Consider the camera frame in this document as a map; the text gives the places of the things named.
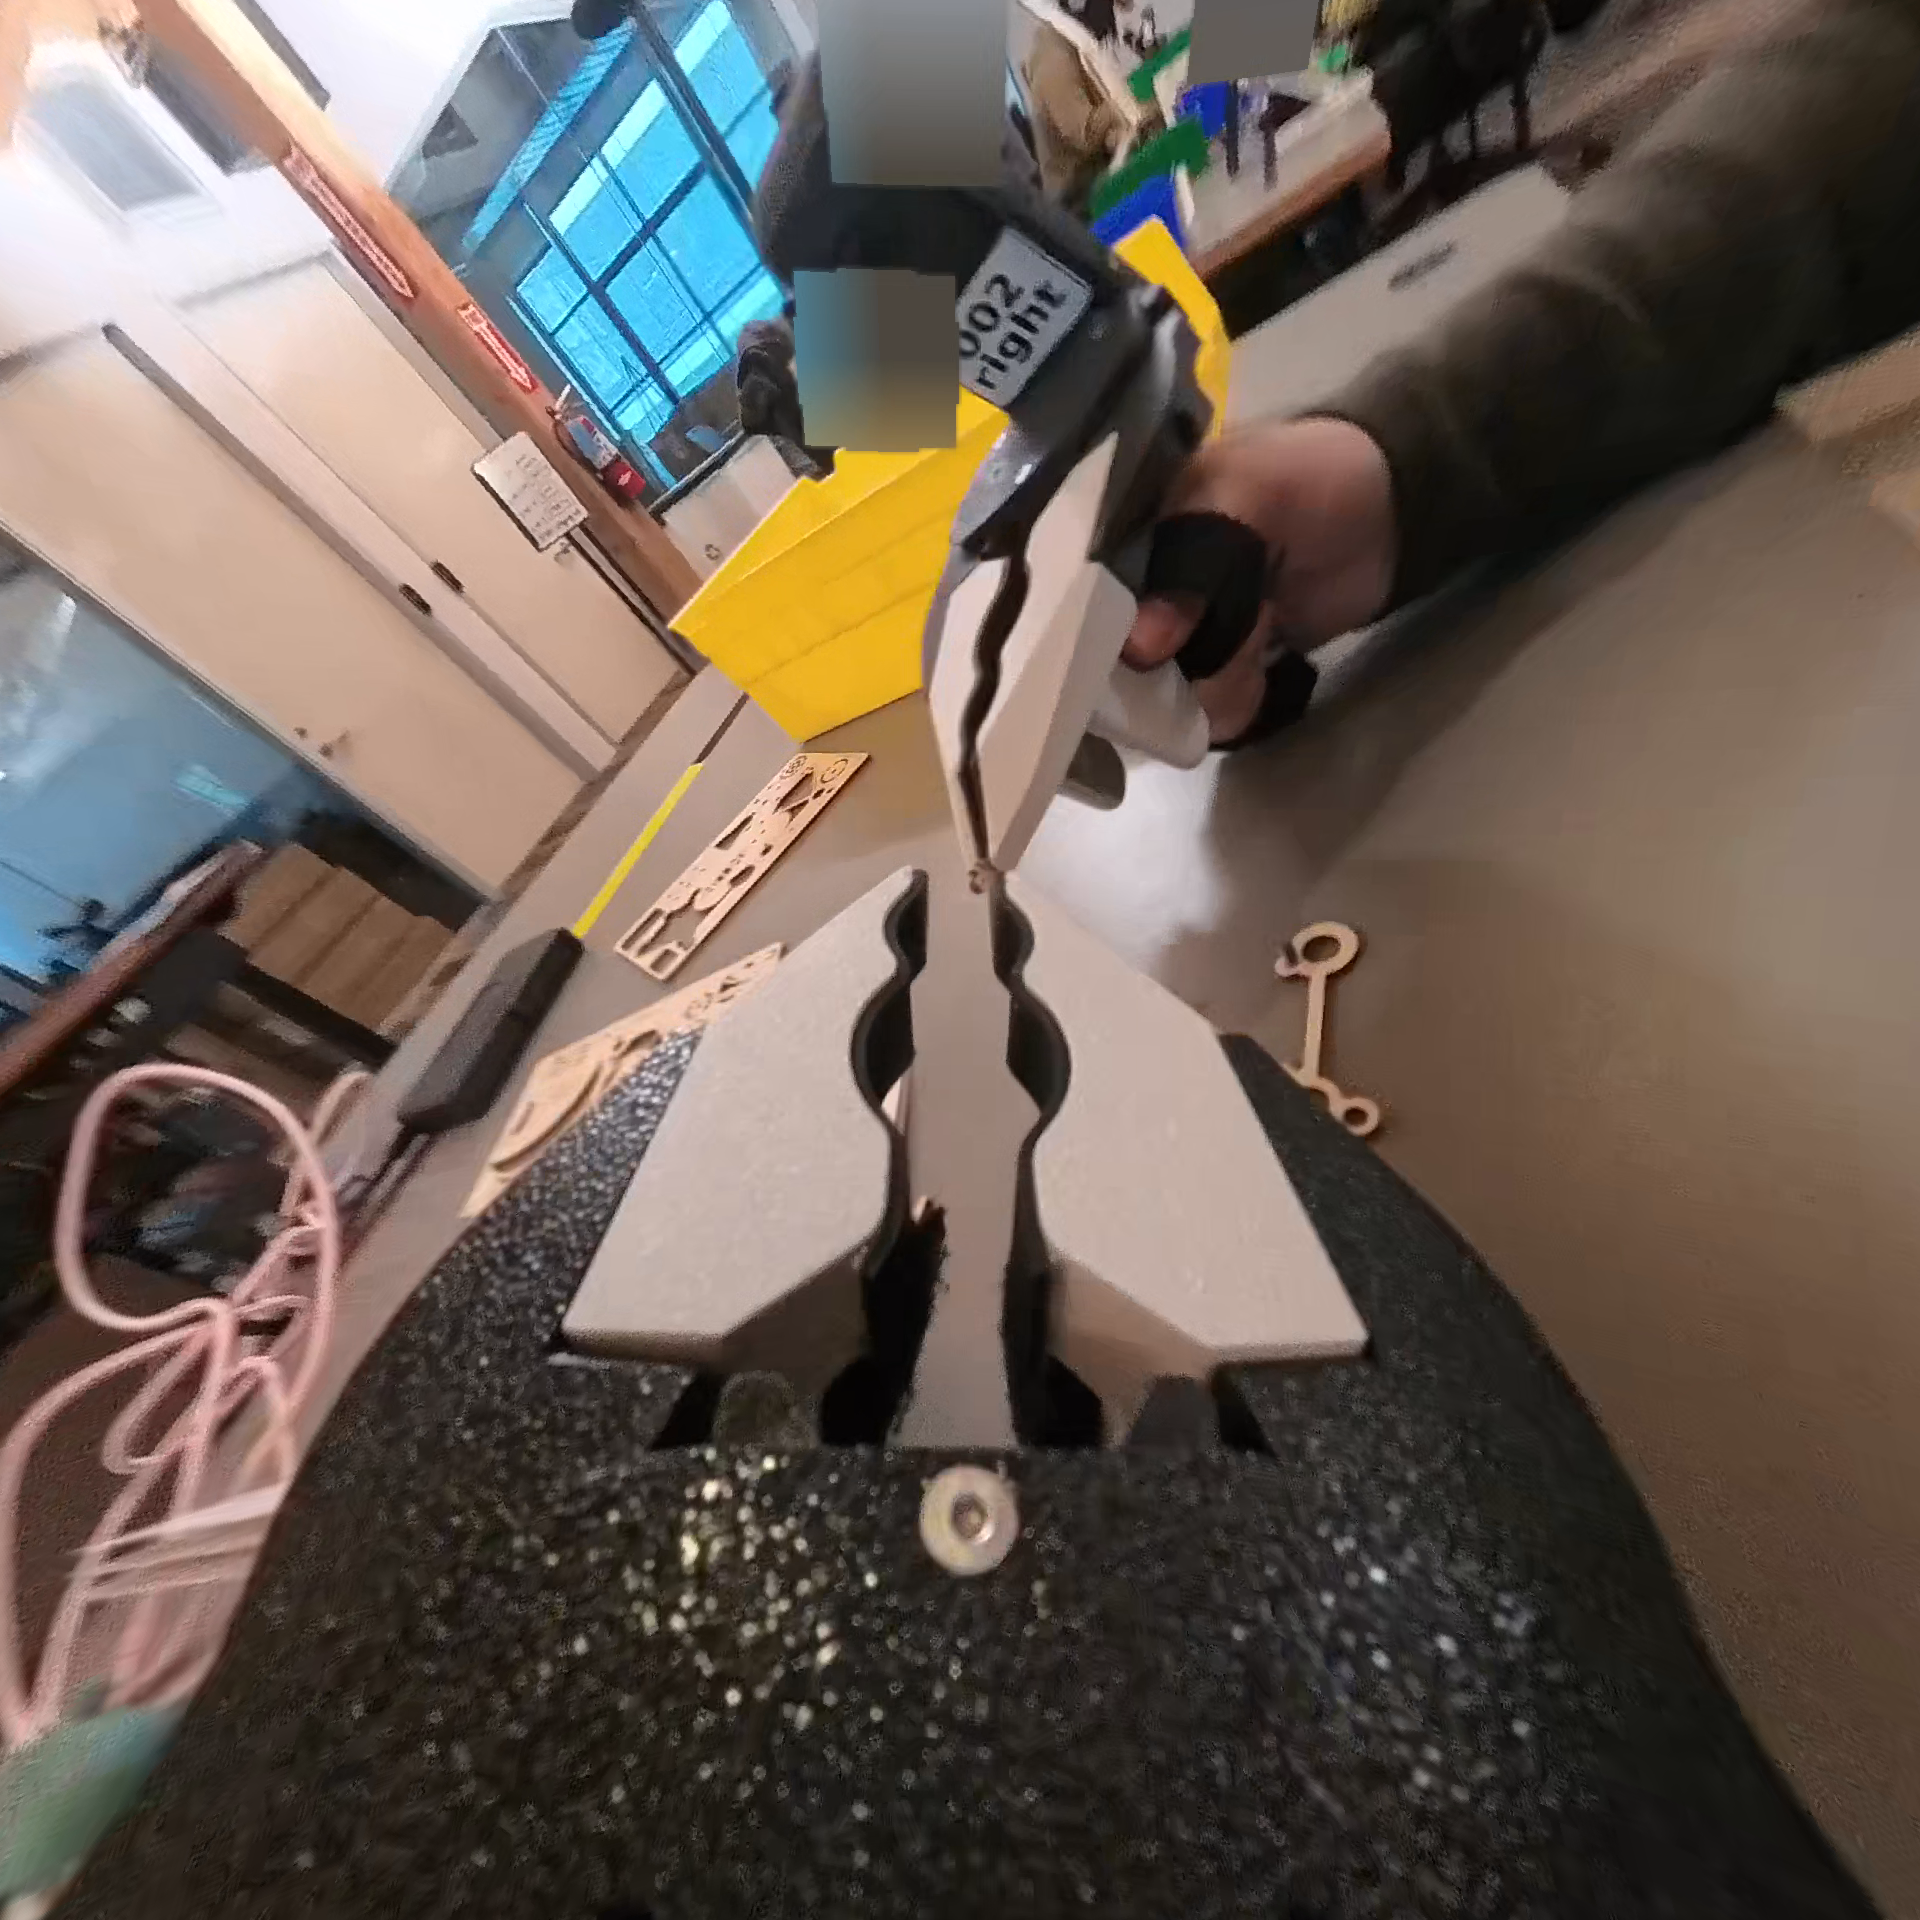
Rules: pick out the black rectangular power bank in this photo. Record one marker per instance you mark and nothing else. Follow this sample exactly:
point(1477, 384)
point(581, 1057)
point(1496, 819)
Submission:
point(487, 1026)

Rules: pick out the blue storage bins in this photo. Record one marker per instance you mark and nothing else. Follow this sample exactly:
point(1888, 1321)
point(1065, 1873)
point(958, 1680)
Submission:
point(1161, 201)

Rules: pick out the person's right hand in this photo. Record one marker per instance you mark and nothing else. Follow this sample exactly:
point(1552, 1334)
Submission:
point(1320, 523)

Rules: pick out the white waste bin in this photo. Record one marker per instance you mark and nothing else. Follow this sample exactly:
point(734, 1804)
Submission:
point(728, 510)

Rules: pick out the person's right forearm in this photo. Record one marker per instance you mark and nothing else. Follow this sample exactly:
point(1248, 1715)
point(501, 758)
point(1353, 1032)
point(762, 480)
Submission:
point(1622, 300)

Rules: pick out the green cloth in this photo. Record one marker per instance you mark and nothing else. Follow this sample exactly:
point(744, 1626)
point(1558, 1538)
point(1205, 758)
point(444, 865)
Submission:
point(77, 1793)

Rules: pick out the yellow plastic bin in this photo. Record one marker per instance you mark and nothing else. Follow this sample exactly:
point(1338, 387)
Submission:
point(839, 600)

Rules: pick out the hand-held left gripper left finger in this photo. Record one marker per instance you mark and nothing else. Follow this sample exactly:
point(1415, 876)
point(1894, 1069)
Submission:
point(751, 1155)

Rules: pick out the red fire extinguisher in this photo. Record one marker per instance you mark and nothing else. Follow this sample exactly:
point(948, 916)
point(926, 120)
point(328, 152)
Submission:
point(617, 450)

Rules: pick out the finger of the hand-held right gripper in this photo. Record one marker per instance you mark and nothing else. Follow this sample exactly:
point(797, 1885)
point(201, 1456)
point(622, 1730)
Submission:
point(1060, 674)
point(949, 691)

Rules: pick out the wooden cut-out part sheet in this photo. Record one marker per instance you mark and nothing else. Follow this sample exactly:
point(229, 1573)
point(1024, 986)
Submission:
point(734, 868)
point(600, 1065)

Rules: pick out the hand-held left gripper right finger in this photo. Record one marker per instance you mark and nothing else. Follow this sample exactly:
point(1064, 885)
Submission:
point(1185, 1184)

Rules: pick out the white wall notice sheet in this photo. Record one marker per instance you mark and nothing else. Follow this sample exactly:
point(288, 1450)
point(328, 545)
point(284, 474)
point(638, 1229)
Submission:
point(532, 491)

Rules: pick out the yellow tape strip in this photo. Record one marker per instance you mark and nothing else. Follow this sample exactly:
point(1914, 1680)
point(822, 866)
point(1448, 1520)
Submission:
point(638, 856)

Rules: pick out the stack of cardboard boxes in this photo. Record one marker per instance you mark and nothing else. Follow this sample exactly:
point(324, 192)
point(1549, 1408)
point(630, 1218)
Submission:
point(330, 931)

